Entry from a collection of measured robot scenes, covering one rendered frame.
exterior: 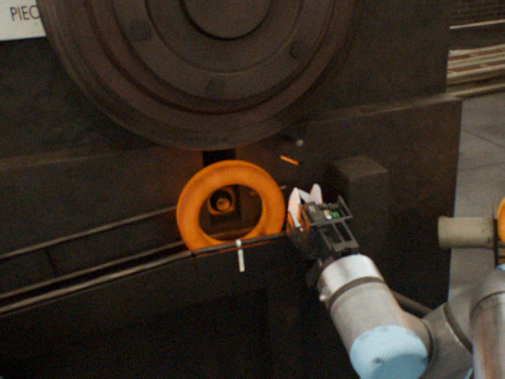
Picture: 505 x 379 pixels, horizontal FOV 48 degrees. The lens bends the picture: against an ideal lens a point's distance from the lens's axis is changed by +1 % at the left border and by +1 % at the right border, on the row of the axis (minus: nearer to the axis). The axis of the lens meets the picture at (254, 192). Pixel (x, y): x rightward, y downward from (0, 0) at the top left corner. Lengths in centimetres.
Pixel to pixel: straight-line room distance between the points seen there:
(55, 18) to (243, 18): 25
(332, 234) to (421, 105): 36
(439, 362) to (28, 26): 77
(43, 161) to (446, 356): 68
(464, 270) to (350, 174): 136
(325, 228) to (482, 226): 31
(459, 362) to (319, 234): 26
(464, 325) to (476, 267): 149
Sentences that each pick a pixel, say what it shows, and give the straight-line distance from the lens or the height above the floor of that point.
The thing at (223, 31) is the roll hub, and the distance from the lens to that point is 74.
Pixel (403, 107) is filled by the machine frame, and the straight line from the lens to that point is 109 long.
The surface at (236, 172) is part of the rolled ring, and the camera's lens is 91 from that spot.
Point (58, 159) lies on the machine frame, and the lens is 96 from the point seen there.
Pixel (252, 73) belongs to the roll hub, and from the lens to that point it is 76.
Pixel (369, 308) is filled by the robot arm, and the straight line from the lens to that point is 76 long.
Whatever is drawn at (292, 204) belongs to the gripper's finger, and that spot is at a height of 76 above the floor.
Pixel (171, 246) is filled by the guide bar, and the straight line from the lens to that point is 99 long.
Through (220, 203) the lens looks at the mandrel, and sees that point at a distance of 102.
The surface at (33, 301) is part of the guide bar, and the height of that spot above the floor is 68.
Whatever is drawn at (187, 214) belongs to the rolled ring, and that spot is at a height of 77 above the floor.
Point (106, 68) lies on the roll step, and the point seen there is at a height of 103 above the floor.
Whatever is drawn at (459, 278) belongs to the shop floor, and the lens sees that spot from 222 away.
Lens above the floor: 116
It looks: 23 degrees down
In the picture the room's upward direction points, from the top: 5 degrees counter-clockwise
